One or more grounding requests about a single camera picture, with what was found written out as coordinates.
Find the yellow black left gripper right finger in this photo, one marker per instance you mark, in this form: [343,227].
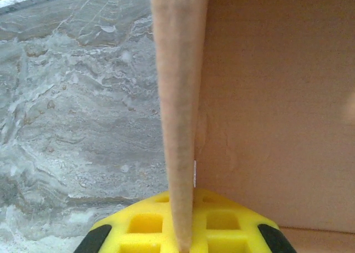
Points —
[222,222]

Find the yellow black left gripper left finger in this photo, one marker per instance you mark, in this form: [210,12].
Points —
[144,225]

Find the brown paper box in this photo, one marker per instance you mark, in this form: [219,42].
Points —
[277,97]

